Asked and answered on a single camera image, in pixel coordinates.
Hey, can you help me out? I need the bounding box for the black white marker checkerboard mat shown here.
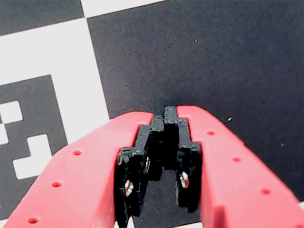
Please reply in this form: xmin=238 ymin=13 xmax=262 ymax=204
xmin=0 ymin=0 xmax=304 ymax=228

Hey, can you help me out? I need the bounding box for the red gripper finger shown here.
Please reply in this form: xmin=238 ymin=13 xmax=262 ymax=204
xmin=0 ymin=111 xmax=165 ymax=228
xmin=163 ymin=105 xmax=304 ymax=228

